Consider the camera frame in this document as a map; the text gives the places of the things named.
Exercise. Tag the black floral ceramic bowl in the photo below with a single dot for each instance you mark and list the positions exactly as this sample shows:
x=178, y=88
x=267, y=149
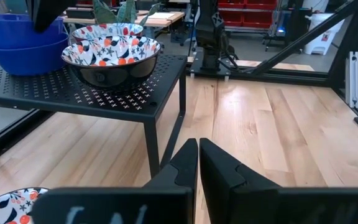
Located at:
x=110, y=74

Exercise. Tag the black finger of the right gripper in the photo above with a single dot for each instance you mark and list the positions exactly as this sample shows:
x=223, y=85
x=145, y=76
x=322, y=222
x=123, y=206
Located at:
x=48, y=12

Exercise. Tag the black vertical frame post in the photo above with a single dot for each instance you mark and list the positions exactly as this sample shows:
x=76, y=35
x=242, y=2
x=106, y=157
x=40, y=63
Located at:
x=353, y=37

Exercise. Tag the black flat box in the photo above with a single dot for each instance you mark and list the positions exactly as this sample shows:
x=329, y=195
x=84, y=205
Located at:
x=79, y=13

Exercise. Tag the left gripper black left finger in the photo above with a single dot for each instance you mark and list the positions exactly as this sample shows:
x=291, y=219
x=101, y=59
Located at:
x=169, y=202

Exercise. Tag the black diagonal frame brace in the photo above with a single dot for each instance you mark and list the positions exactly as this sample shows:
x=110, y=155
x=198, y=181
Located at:
x=303, y=39

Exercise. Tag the red floral ceramic bowl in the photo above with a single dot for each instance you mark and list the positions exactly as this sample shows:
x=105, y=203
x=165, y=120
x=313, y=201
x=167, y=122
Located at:
x=110, y=29

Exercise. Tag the wooden workbench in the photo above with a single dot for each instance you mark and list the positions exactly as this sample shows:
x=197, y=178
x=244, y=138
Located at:
x=166, y=21

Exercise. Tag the floral plate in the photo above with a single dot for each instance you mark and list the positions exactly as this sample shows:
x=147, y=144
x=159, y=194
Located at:
x=5, y=208

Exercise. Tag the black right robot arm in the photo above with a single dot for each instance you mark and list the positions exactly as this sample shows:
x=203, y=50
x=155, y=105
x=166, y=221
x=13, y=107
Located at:
x=210, y=28

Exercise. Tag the green snake plant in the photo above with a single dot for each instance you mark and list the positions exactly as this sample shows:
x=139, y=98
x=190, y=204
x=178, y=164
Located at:
x=104, y=14

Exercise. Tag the white waste bin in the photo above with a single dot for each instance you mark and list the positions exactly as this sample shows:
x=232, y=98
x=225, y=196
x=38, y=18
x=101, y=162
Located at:
x=322, y=34

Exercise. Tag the metal rack with red bins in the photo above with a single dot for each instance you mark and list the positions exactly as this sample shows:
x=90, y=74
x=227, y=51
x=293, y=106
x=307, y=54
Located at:
x=247, y=17

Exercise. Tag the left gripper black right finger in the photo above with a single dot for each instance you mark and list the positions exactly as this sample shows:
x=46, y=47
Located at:
x=228, y=193

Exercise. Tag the black perforated metal shelf riser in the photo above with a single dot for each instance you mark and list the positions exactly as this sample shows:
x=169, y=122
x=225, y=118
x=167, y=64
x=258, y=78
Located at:
x=42, y=93

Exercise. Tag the silver aluminium bracket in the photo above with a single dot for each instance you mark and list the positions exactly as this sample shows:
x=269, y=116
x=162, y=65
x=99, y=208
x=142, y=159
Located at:
x=352, y=81

